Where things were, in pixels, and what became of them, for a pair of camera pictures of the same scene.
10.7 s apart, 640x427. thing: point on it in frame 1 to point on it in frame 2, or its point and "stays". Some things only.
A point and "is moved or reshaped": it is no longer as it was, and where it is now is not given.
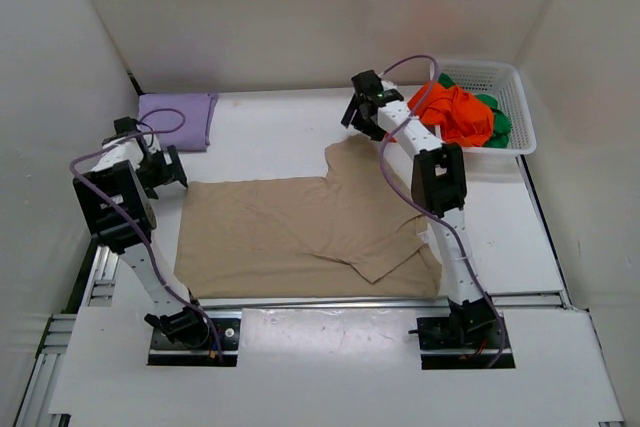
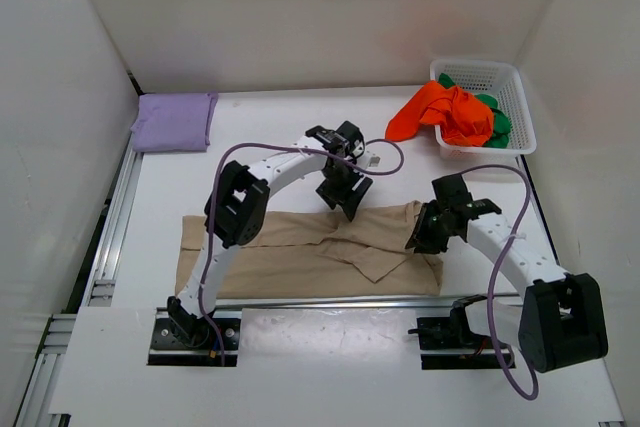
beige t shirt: [351, 233] is moved or reshaped
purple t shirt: [179, 121] stays
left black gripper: [166, 170] to [345, 190]
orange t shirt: [453, 114] stays
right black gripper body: [360, 114] to [427, 228]
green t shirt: [501, 124] stays
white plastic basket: [504, 82] stays
